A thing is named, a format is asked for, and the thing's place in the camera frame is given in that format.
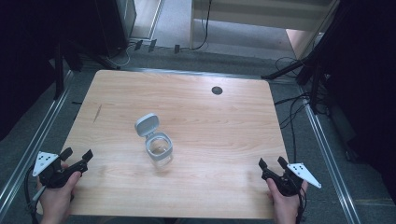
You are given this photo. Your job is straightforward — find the aluminium floor rail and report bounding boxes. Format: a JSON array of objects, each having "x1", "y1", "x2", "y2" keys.
[
  {"x1": 0, "y1": 70, "x2": 75, "y2": 213},
  {"x1": 298, "y1": 87, "x2": 362, "y2": 224}
]

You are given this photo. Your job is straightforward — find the black floor cables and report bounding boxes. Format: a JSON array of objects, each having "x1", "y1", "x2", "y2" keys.
[{"x1": 274, "y1": 56, "x2": 331, "y2": 162}]

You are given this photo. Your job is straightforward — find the black hanging cable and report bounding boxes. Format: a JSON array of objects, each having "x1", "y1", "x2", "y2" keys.
[{"x1": 190, "y1": 0, "x2": 214, "y2": 52}]

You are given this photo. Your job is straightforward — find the right hand-held gripper cable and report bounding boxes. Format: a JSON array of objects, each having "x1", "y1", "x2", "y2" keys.
[{"x1": 294, "y1": 186, "x2": 308, "y2": 224}]

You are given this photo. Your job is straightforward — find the hand-held gripper cable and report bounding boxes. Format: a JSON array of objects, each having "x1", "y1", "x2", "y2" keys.
[
  {"x1": 23, "y1": 166, "x2": 43, "y2": 224},
  {"x1": 294, "y1": 186, "x2": 308, "y2": 224}
]

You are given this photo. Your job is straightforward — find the black tripod stand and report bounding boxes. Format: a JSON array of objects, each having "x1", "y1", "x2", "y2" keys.
[{"x1": 261, "y1": 46, "x2": 325, "y2": 115}]

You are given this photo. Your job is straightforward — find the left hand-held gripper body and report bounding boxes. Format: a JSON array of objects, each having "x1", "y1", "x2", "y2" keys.
[{"x1": 32, "y1": 150, "x2": 90, "y2": 189}]

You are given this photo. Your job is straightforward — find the black cabinet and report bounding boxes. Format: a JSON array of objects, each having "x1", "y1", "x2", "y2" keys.
[{"x1": 92, "y1": 0, "x2": 138, "y2": 58}]

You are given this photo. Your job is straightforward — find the person's left hand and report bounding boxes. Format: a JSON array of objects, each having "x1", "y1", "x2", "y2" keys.
[{"x1": 36, "y1": 161, "x2": 82, "y2": 224}]

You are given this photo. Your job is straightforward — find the dark curtain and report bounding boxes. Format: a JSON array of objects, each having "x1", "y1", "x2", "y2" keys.
[{"x1": 314, "y1": 0, "x2": 396, "y2": 206}]

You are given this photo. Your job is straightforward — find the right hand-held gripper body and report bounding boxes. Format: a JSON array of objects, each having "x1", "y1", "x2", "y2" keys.
[{"x1": 261, "y1": 162, "x2": 322, "y2": 197}]

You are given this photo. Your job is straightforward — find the left hand-held gripper cable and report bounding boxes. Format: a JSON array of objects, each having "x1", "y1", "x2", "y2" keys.
[{"x1": 23, "y1": 166, "x2": 43, "y2": 224}]

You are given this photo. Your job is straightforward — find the black metal stand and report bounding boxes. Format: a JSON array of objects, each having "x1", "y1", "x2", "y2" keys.
[{"x1": 53, "y1": 41, "x2": 65, "y2": 101}]

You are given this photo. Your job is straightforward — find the clear jar with grey lid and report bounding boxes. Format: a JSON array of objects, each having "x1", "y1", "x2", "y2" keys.
[{"x1": 134, "y1": 112, "x2": 175, "y2": 171}]

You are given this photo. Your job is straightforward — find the white floor cable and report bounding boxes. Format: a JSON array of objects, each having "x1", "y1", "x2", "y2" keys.
[{"x1": 105, "y1": 42, "x2": 138, "y2": 68}]

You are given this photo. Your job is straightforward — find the person's right hand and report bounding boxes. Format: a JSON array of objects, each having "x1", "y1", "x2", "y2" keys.
[{"x1": 265, "y1": 177, "x2": 309, "y2": 224}]

